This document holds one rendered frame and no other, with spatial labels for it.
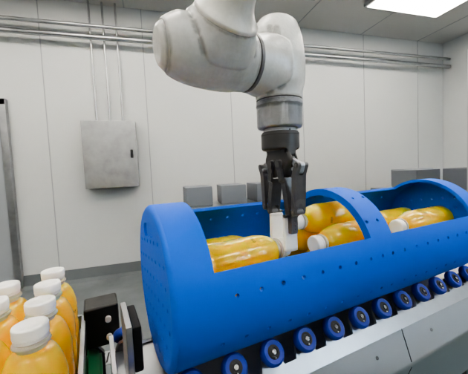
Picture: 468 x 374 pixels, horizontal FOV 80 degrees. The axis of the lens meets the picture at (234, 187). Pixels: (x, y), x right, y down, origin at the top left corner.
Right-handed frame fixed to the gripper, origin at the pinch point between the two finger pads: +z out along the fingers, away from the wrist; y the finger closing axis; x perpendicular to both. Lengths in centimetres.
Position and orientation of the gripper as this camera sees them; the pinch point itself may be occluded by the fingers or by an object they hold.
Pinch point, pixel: (283, 231)
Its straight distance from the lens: 58.2
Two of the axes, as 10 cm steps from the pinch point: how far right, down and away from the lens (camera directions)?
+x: -8.9, 0.7, -4.5
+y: -4.6, -0.4, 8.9
